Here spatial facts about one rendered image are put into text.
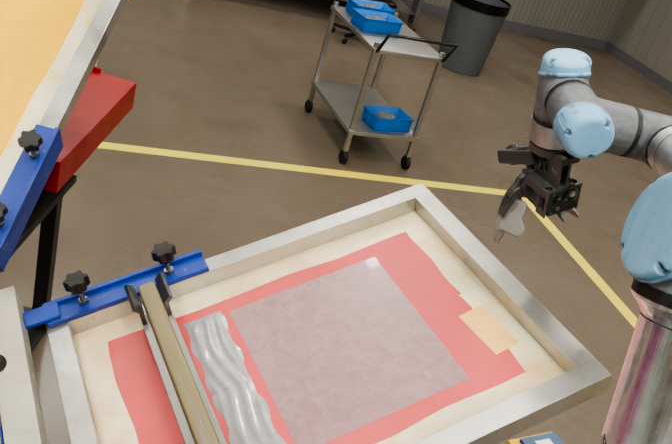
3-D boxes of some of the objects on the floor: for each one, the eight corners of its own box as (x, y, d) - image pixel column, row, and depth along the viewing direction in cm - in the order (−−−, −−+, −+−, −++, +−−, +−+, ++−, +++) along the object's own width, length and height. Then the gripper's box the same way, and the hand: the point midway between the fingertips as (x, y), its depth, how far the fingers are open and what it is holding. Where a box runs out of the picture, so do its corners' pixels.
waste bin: (494, 82, 752) (521, 11, 719) (443, 73, 732) (468, 0, 700) (471, 60, 800) (495, -7, 768) (422, 51, 781) (445, -18, 748)
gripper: (521, 170, 119) (505, 268, 130) (620, 142, 125) (597, 237, 137) (489, 144, 125) (477, 239, 136) (585, 118, 132) (565, 211, 143)
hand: (527, 230), depth 139 cm, fingers open, 14 cm apart
